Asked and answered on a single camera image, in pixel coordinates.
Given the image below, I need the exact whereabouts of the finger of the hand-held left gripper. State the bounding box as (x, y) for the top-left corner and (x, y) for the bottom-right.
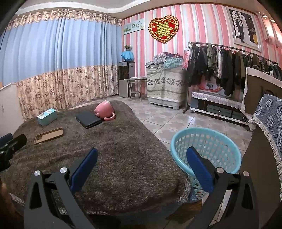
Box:
(0, 133), (13, 145)
(0, 134), (27, 154)

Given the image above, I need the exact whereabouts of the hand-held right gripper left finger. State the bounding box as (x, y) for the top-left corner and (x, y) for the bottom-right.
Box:
(24, 147), (98, 229)

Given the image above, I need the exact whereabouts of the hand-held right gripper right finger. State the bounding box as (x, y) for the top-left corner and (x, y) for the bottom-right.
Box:
(186, 147), (259, 229)

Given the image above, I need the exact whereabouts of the light blue plastic basket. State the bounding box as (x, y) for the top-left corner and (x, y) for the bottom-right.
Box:
(171, 127), (242, 202)

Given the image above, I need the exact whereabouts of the person's left forearm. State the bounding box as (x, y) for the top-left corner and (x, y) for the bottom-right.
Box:
(0, 178), (16, 229)

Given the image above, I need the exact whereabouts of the white cabinet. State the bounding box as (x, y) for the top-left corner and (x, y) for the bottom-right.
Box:
(0, 82), (24, 137)

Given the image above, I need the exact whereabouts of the teal tissue box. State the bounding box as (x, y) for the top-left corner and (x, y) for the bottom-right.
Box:
(37, 108), (58, 126)

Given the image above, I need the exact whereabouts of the brown shaggy rug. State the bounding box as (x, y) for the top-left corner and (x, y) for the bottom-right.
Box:
(0, 100), (192, 216)

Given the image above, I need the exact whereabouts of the black flat case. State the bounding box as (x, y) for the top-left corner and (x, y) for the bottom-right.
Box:
(75, 110), (103, 129)

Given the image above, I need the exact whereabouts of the low black cabinet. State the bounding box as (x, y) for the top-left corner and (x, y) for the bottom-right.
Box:
(189, 91), (250, 127)

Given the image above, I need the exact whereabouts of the pink cup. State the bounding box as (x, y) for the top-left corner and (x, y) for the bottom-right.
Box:
(94, 100), (116, 121)

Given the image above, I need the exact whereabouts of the white lace cloth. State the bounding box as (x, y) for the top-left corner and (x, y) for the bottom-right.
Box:
(191, 91), (243, 109)

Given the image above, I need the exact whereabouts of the colourful picture box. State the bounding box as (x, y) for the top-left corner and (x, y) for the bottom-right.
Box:
(199, 82), (226, 95)

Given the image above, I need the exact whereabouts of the patterned cloth covered cabinet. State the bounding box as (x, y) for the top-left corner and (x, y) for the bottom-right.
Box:
(146, 66), (188, 110)

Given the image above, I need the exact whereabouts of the blue patterned fringed cloth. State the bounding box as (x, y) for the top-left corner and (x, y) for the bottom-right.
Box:
(248, 94), (282, 174)

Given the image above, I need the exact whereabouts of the brown wooden board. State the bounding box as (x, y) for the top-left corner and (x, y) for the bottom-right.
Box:
(243, 74), (282, 120)

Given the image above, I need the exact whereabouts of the grey water dispenser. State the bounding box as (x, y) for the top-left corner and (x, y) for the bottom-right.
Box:
(118, 61), (135, 98)

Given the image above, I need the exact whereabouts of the small metal table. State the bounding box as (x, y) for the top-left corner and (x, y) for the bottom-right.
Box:
(124, 77), (147, 102)

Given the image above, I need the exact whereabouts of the row of hanging clothes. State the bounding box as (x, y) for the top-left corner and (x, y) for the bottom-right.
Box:
(187, 44), (282, 97)

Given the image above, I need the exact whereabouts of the blue and floral curtain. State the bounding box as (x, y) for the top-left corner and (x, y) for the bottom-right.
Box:
(0, 8), (122, 120)

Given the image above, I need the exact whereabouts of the pink hanging bag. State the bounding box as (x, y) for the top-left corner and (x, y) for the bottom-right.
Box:
(181, 45), (191, 71)

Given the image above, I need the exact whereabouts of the pile of folded clothes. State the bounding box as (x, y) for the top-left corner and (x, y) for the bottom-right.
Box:
(145, 52), (184, 69)

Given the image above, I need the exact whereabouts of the blue cloth bottle cover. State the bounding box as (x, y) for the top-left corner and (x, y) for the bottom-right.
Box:
(121, 51), (135, 61)

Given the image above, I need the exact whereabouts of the metal clothes rack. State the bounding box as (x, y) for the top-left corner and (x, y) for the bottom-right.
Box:
(182, 41), (282, 114)

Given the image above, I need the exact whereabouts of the red heart wall decoration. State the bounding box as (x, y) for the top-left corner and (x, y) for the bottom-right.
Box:
(148, 15), (179, 44)

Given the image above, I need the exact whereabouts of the framed wall poster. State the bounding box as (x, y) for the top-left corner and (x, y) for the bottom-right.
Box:
(228, 8), (262, 52)

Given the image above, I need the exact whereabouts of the landscape wall picture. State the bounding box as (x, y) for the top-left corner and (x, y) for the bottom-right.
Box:
(123, 18), (145, 35)

